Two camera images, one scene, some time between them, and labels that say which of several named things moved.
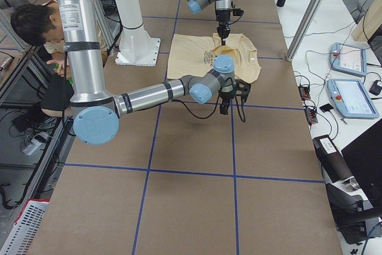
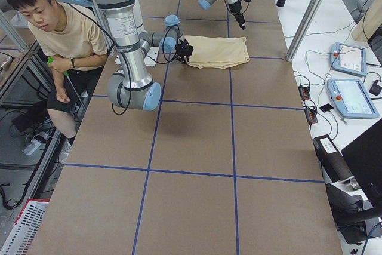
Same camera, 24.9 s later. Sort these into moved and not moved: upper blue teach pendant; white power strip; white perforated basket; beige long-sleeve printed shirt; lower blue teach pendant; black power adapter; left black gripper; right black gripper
Moved: beige long-sleeve printed shirt; right black gripper; left black gripper
Not moved: black power adapter; white power strip; white perforated basket; upper blue teach pendant; lower blue teach pendant
